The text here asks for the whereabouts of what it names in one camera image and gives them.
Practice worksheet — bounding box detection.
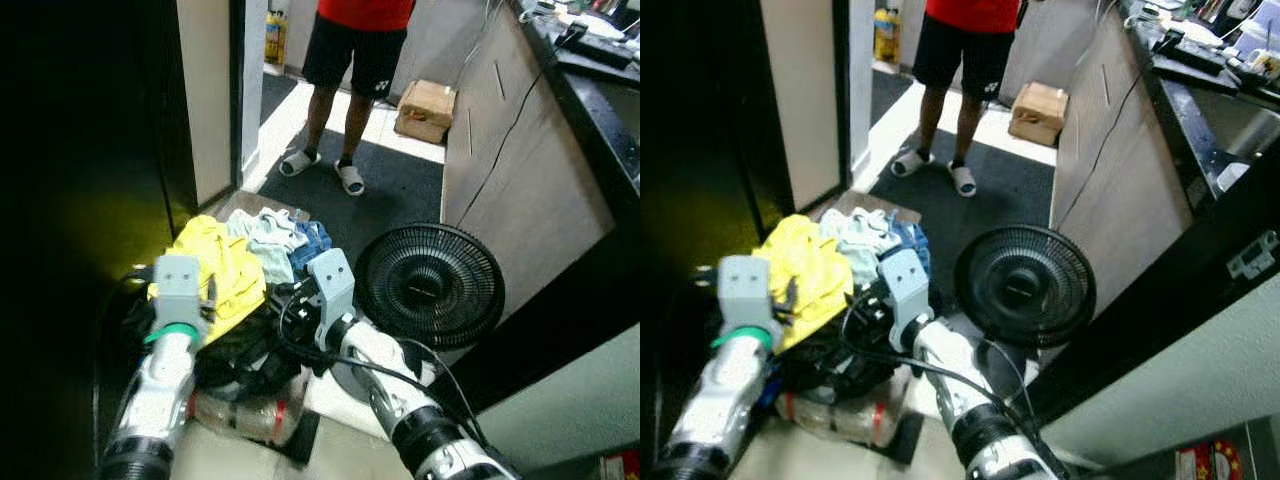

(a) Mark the yellow garment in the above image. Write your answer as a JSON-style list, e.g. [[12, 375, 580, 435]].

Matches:
[[148, 214, 268, 344], [751, 213, 857, 352]]

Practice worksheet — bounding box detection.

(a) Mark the black laundry basket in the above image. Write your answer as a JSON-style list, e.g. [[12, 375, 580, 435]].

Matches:
[[690, 268, 916, 406], [118, 266, 336, 403]]

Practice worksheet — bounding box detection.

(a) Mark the blue garment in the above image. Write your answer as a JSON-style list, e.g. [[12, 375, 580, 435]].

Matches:
[[884, 217, 932, 277], [289, 220, 334, 277]]

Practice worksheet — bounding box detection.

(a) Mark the pale mint white garment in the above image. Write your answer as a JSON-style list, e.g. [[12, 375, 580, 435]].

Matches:
[[224, 207, 307, 287], [819, 206, 898, 288]]

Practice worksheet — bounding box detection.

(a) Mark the black round fan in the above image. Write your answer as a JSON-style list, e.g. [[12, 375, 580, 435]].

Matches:
[[953, 224, 1099, 350], [354, 222, 507, 352]]

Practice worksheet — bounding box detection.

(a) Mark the black floor mat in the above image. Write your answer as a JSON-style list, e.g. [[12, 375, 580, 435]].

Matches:
[[866, 128, 1058, 273], [258, 128, 447, 267]]

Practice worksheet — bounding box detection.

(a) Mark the beige door panel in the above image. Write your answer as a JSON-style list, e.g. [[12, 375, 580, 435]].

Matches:
[[175, 0, 238, 208], [758, 0, 846, 211]]

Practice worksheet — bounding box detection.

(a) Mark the brown cardboard box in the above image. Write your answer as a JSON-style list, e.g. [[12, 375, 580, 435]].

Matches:
[[393, 79, 459, 145], [1006, 81, 1070, 149]]

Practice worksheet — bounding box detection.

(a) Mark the red printed package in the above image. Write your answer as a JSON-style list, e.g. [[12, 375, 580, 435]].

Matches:
[[1173, 439, 1247, 480], [598, 449, 641, 480]]

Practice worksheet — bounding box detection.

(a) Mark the yellow bottle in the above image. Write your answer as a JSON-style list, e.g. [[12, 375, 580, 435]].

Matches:
[[263, 8, 289, 69], [873, 6, 902, 64]]

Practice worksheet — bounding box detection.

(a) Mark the person in red shirt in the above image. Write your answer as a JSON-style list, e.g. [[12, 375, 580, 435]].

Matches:
[[889, 0, 1023, 199], [277, 0, 417, 197]]

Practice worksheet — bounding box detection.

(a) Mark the beige wooden counter cabinet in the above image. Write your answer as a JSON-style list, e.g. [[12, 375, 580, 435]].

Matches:
[[440, 0, 641, 331], [1048, 0, 1280, 321]]

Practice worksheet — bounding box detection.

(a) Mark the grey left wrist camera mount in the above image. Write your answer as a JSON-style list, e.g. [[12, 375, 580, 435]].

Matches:
[[153, 254, 208, 328], [717, 254, 779, 333]]

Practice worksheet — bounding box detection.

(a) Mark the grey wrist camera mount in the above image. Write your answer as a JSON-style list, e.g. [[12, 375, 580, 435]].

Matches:
[[153, 254, 208, 328], [305, 247, 357, 348], [877, 247, 933, 349], [717, 254, 779, 333]]

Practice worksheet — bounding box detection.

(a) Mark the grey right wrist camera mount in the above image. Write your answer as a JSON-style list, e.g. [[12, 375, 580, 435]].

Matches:
[[877, 247, 933, 349], [305, 247, 357, 348]]

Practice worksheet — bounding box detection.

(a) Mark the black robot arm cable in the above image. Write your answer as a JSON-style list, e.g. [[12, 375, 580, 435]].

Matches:
[[838, 292, 1049, 453], [274, 288, 493, 449]]

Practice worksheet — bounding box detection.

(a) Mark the thin black cabinet cable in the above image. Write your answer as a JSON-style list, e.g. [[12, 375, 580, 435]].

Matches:
[[455, 68, 548, 231], [1056, 66, 1147, 233]]

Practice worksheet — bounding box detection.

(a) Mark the silver metal hinge bracket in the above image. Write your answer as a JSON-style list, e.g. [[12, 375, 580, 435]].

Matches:
[[1227, 231, 1280, 282]]

